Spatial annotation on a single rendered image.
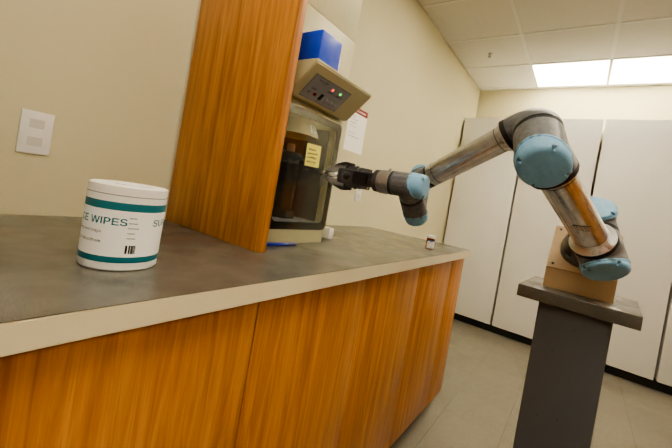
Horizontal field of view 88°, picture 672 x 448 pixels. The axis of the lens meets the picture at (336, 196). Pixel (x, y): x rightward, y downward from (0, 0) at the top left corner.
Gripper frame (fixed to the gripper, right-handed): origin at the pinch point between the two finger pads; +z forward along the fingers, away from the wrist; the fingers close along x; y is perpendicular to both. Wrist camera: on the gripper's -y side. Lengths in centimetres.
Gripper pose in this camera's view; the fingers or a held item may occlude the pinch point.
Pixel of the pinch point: (326, 173)
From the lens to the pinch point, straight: 120.1
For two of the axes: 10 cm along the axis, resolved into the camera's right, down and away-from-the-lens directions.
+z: -8.0, -1.5, 5.8
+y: 5.8, 0.5, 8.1
